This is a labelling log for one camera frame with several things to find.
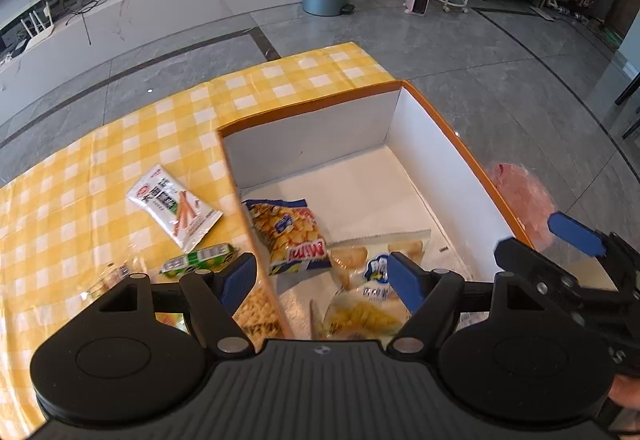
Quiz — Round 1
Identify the clear checkered candy bag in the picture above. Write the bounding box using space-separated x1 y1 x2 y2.
80 255 148 302

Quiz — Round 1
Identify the mimi cracker snack bag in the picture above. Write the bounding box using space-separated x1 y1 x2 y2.
243 198 331 276

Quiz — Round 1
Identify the white tv console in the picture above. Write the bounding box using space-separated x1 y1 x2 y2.
1 0 300 121

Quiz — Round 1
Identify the white biscuit snack bag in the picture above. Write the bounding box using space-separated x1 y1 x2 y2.
309 230 432 345

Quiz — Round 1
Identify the person's right hand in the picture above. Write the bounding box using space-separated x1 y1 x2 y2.
608 374 640 411

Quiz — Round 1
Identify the white wifi router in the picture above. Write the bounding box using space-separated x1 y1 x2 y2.
21 2 54 51

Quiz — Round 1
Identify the pink plastic bag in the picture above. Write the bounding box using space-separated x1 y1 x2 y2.
487 163 556 251

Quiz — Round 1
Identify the clear waffle cake packet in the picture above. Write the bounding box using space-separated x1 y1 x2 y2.
233 284 284 351

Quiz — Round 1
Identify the white spicy stick packet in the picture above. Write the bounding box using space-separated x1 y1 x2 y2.
127 165 224 253

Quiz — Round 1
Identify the green sausage stick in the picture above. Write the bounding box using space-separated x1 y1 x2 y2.
160 244 239 278

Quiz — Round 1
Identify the yellow checkered tablecloth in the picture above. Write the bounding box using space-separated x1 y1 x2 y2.
1 43 390 439

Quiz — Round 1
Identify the orange cardboard box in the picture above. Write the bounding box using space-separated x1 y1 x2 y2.
220 81 526 339

